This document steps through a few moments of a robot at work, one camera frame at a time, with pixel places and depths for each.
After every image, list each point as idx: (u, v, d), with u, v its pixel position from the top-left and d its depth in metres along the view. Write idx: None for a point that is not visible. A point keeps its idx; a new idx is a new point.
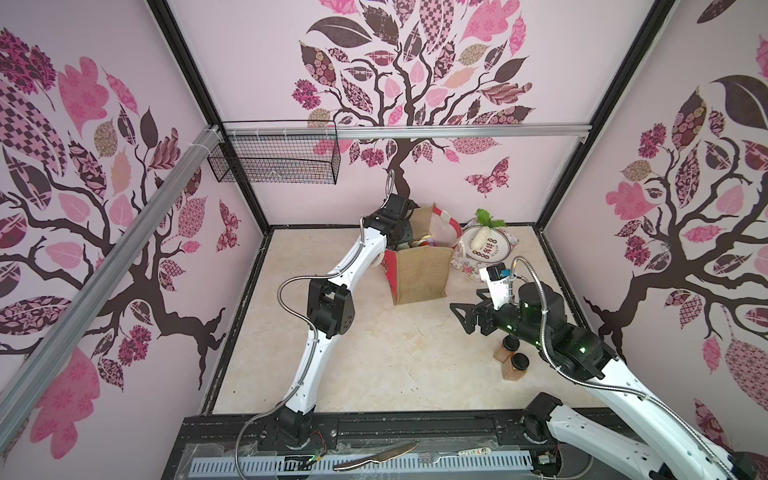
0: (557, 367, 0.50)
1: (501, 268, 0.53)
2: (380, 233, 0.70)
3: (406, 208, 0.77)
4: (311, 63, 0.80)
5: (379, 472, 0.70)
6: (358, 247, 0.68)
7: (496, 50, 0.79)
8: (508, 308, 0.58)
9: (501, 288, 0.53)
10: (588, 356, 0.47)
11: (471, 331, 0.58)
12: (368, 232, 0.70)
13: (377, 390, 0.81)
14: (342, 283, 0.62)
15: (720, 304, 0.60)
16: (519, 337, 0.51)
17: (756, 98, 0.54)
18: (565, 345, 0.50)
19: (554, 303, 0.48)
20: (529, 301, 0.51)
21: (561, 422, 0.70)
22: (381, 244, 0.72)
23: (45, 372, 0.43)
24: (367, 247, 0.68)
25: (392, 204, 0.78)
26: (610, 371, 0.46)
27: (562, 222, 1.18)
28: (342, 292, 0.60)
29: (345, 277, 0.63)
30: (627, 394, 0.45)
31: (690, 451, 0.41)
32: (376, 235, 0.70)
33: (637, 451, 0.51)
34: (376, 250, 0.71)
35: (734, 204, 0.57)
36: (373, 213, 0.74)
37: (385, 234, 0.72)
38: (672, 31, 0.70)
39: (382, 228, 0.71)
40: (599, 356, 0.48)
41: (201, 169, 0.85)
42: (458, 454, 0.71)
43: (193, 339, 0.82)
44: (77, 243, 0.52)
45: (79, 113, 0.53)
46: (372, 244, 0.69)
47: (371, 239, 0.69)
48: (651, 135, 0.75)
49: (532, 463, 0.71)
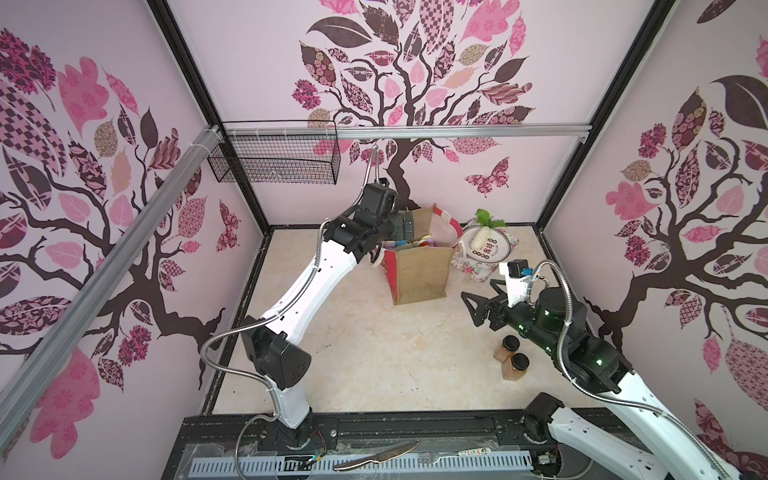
0: (573, 379, 0.48)
1: (522, 266, 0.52)
2: (344, 248, 0.51)
3: (390, 201, 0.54)
4: (311, 63, 0.80)
5: (380, 472, 0.70)
6: (310, 272, 0.49)
7: (496, 50, 0.79)
8: (521, 308, 0.56)
9: (518, 286, 0.64)
10: (604, 369, 0.46)
11: (479, 324, 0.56)
12: (326, 249, 0.51)
13: (377, 390, 0.81)
14: (280, 330, 0.45)
15: (720, 304, 0.60)
16: (530, 339, 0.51)
17: (756, 98, 0.54)
18: (580, 354, 0.48)
19: (577, 310, 0.46)
20: (550, 309, 0.48)
21: (563, 425, 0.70)
22: (349, 262, 0.53)
23: (45, 373, 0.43)
24: (323, 273, 0.49)
25: (366, 199, 0.56)
26: (626, 386, 0.45)
27: (562, 222, 1.18)
28: (281, 342, 0.44)
29: (286, 322, 0.45)
30: (644, 410, 0.44)
31: (702, 468, 0.40)
32: (337, 254, 0.50)
33: (641, 460, 0.51)
34: (338, 274, 0.52)
35: (734, 204, 0.57)
36: (340, 216, 0.55)
37: (351, 250, 0.52)
38: (671, 32, 0.71)
39: (348, 240, 0.51)
40: (615, 368, 0.46)
41: (201, 169, 0.85)
42: (459, 454, 0.71)
43: (193, 339, 0.82)
44: (78, 243, 0.53)
45: (79, 113, 0.53)
46: (329, 267, 0.50)
47: (328, 255, 0.50)
48: (651, 135, 0.75)
49: (532, 463, 0.71)
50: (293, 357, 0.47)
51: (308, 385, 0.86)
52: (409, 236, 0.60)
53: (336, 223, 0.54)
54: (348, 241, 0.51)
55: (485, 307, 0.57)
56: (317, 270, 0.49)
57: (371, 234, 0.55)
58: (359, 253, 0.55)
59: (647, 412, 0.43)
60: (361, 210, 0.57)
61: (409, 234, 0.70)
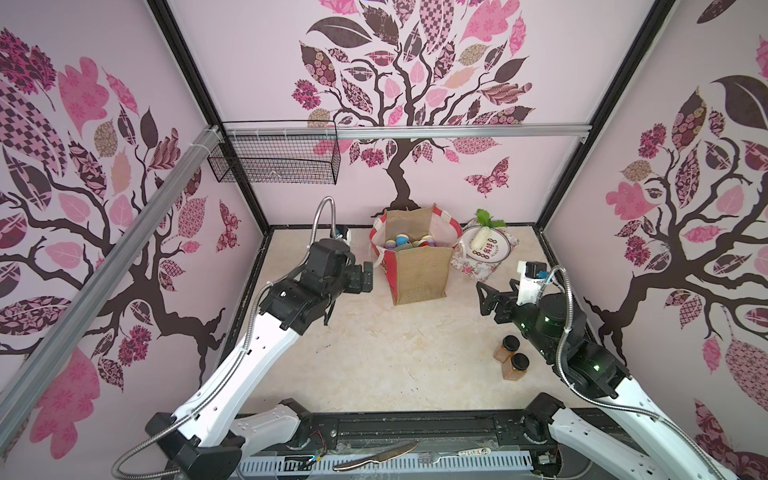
0: (571, 383, 0.49)
1: (539, 268, 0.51)
2: (281, 323, 0.44)
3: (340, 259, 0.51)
4: (311, 63, 0.80)
5: (379, 472, 0.70)
6: (237, 356, 0.42)
7: (496, 50, 0.79)
8: (529, 308, 0.57)
9: (532, 287, 0.65)
10: (601, 374, 0.47)
11: (485, 313, 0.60)
12: (259, 325, 0.44)
13: (377, 390, 0.81)
14: (193, 434, 0.37)
15: (720, 304, 0.60)
16: (529, 337, 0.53)
17: (756, 98, 0.54)
18: (578, 360, 0.49)
19: (577, 318, 0.46)
20: (551, 316, 0.48)
21: (564, 426, 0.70)
22: (289, 337, 0.46)
23: (44, 373, 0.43)
24: (253, 357, 0.42)
25: (312, 259, 0.49)
26: (625, 390, 0.46)
27: (562, 222, 1.18)
28: (189, 452, 0.36)
29: (202, 423, 0.38)
30: (640, 414, 0.44)
31: (700, 473, 0.41)
32: (272, 332, 0.43)
33: (643, 464, 0.51)
34: (271, 355, 0.45)
35: (734, 204, 0.57)
36: (286, 278, 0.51)
37: (290, 323, 0.44)
38: (671, 32, 0.71)
39: (286, 314, 0.45)
40: (612, 373, 0.47)
41: (201, 169, 0.85)
42: (459, 454, 0.71)
43: (193, 339, 0.82)
44: (78, 243, 0.53)
45: (79, 113, 0.53)
46: (261, 347, 0.43)
47: (261, 334, 0.43)
48: (651, 135, 0.75)
49: (532, 463, 0.71)
50: (208, 467, 0.39)
51: (308, 385, 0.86)
52: (366, 286, 0.65)
53: (277, 288, 0.47)
54: (287, 316, 0.44)
55: (492, 299, 0.59)
56: (245, 353, 0.42)
57: (320, 302, 0.48)
58: (301, 324, 0.47)
59: (645, 417, 0.44)
60: (308, 271, 0.50)
61: (367, 285, 0.65)
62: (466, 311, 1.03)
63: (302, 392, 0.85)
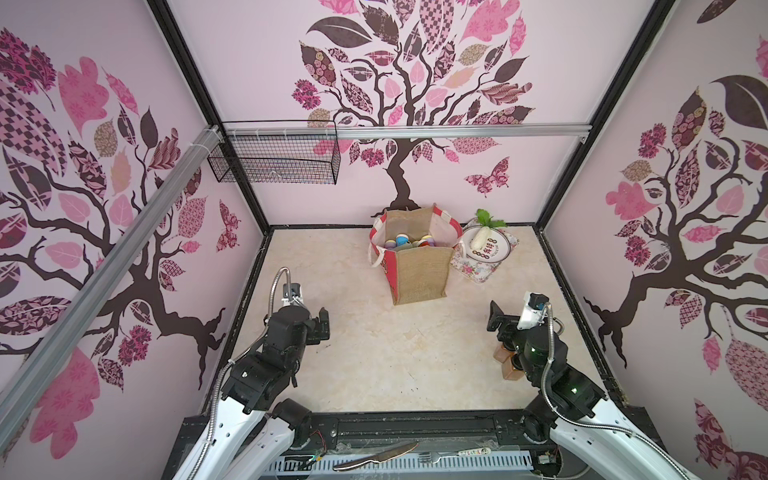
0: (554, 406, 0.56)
1: (540, 301, 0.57)
2: (244, 406, 0.45)
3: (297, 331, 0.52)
4: (311, 63, 0.80)
5: (379, 472, 0.70)
6: (201, 448, 0.43)
7: (496, 50, 0.79)
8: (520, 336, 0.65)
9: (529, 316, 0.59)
10: (579, 397, 0.54)
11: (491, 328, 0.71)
12: (221, 412, 0.45)
13: (377, 390, 0.81)
14: None
15: (720, 304, 0.60)
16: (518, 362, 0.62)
17: (756, 98, 0.54)
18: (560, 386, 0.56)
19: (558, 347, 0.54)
20: (536, 347, 0.55)
21: (567, 433, 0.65)
22: (253, 419, 0.46)
23: (44, 373, 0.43)
24: (217, 445, 0.43)
25: (273, 334, 0.50)
26: (600, 411, 0.52)
27: (562, 222, 1.18)
28: None
29: None
30: (616, 431, 0.50)
31: None
32: (235, 417, 0.44)
33: None
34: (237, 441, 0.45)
35: (734, 204, 0.57)
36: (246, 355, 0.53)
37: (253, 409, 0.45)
38: (671, 32, 0.71)
39: (249, 396, 0.46)
40: (591, 397, 0.54)
41: (201, 169, 0.85)
42: (459, 454, 0.71)
43: (193, 339, 0.82)
44: (78, 243, 0.53)
45: (79, 113, 0.53)
46: (225, 434, 0.44)
47: (224, 420, 0.44)
48: (651, 135, 0.75)
49: (532, 463, 0.71)
50: None
51: (308, 385, 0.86)
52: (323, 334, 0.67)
53: (238, 369, 0.48)
54: (251, 397, 0.46)
55: (496, 319, 0.68)
56: (210, 444, 0.43)
57: (282, 375, 0.50)
58: (264, 401, 0.48)
59: (618, 432, 0.50)
60: (269, 345, 0.51)
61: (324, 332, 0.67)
62: (466, 311, 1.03)
63: (301, 392, 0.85)
